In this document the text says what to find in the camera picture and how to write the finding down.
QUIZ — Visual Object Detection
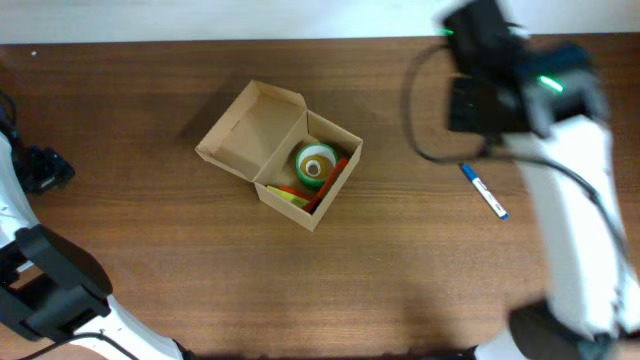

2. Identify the brown cardboard box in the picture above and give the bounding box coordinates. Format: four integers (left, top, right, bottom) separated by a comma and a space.
195, 80, 363, 231

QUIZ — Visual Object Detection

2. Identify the green tape roll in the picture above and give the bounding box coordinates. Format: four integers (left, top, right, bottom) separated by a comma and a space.
295, 143, 340, 189

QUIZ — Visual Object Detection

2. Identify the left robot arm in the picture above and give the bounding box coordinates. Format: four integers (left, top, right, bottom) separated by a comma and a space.
1, 94, 195, 359

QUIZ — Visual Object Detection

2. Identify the orange utility knife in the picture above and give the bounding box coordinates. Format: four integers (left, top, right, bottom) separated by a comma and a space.
303, 158, 349, 214

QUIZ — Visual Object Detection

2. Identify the small yellow tape roll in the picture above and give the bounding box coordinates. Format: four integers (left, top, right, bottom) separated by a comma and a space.
299, 155, 334, 181

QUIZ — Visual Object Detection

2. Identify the orange black stapler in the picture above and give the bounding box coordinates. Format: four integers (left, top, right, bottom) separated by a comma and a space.
278, 185, 313, 201

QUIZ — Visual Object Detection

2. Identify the blue white marker pen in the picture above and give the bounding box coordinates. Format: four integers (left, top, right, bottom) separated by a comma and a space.
460, 164, 508, 220

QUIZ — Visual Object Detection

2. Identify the yellow highlighter pen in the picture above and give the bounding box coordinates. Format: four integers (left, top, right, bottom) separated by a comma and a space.
267, 185, 311, 208

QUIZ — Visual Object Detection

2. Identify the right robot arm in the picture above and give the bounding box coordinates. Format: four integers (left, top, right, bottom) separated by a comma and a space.
443, 1, 639, 359

